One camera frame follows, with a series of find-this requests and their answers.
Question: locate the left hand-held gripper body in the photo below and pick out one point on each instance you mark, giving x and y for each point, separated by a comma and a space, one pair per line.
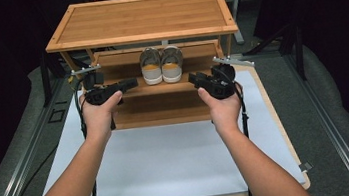
98, 95

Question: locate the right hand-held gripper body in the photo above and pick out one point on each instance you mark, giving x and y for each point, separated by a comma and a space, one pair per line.
219, 85

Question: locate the beige sneaker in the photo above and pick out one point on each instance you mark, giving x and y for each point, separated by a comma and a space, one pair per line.
151, 67
172, 65

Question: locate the wooden three-tier shoe rack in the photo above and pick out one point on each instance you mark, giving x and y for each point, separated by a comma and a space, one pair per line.
142, 18

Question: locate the person's left hand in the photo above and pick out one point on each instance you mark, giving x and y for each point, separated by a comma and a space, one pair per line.
99, 119

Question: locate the person's right hand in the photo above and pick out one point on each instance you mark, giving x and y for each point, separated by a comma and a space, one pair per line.
224, 112

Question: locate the grey metal stand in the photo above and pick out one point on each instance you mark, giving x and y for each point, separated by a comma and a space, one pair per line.
236, 9

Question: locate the white table mat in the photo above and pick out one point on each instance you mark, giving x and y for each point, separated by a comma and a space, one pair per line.
170, 162

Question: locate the small silver clip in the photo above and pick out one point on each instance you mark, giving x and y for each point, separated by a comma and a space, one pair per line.
306, 166

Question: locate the black metal post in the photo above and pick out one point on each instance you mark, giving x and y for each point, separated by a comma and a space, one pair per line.
45, 80
299, 55

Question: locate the aluminium floor rail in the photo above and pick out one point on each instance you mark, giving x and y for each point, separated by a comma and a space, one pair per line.
330, 129
20, 170

